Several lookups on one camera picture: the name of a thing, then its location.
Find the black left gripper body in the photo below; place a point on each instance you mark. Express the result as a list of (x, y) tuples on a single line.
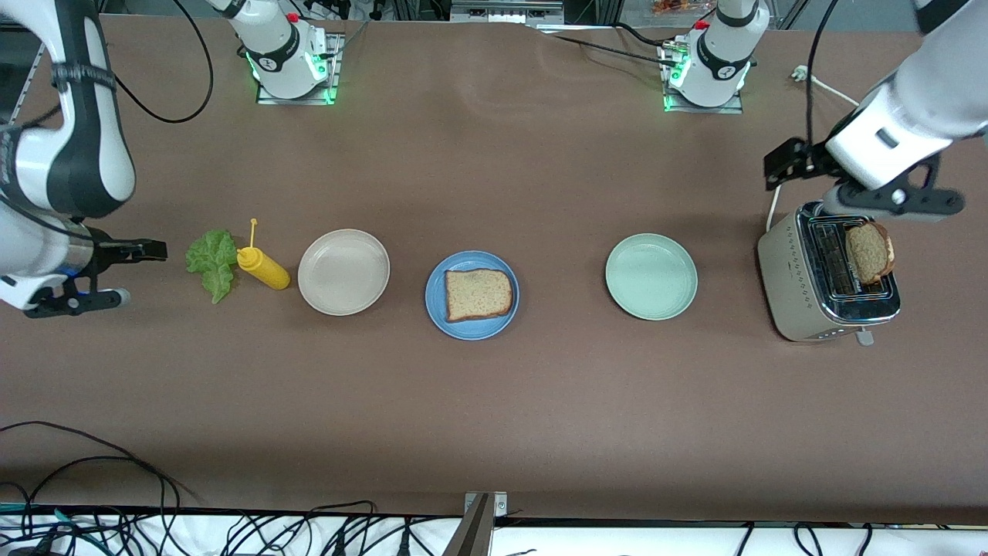
[(812, 161)]

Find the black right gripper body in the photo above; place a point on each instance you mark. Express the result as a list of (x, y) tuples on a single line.
[(105, 252)]

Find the green lettuce leaf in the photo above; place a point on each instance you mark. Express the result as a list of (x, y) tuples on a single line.
[(212, 259)]

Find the brown bread slice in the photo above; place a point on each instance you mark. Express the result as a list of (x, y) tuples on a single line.
[(868, 253), (478, 295)]

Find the yellow mustard squeeze bottle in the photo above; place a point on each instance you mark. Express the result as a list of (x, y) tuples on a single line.
[(266, 272)]

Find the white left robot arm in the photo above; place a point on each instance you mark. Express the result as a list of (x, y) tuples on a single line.
[(911, 100)]

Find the green round plate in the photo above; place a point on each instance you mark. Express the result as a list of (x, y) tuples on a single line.
[(651, 276)]

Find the beige round plate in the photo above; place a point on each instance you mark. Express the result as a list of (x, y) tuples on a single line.
[(343, 272)]

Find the blue round plate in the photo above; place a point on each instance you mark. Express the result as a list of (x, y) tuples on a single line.
[(471, 332)]

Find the beige chrome toaster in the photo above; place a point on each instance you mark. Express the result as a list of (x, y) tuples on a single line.
[(787, 278)]

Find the orange packet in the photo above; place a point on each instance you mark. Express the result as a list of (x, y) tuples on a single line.
[(671, 6)]

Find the grey power strip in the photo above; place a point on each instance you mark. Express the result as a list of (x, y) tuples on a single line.
[(505, 11)]

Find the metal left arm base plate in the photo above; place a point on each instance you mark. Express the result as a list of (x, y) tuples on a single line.
[(733, 110)]

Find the metal table edge bracket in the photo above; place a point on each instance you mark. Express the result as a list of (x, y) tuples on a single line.
[(475, 533)]

